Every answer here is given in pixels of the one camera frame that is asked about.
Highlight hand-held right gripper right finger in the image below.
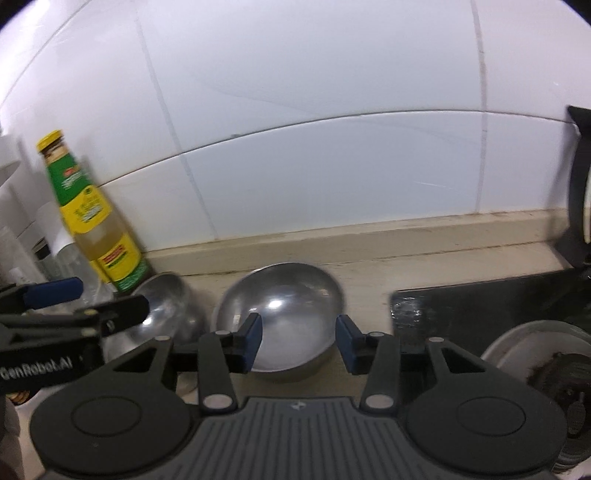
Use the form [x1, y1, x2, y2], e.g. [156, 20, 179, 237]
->
[335, 315, 492, 412]

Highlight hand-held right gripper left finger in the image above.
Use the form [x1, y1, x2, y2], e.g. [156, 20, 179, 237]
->
[111, 313, 263, 412]

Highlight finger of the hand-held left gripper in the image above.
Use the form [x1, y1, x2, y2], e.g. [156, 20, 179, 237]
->
[74, 294, 151, 335]
[0, 278, 85, 315]

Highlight stainless steel bowl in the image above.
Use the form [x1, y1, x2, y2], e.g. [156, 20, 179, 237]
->
[216, 262, 345, 383]
[102, 272, 209, 363]

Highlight yellow label green oil bottle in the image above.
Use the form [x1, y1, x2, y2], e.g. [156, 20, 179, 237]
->
[37, 130, 154, 294]

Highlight black glass gas stove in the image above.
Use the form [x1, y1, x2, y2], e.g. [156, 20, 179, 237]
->
[392, 268, 591, 476]

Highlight black pan handle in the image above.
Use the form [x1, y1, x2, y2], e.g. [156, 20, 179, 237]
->
[556, 105, 591, 269]

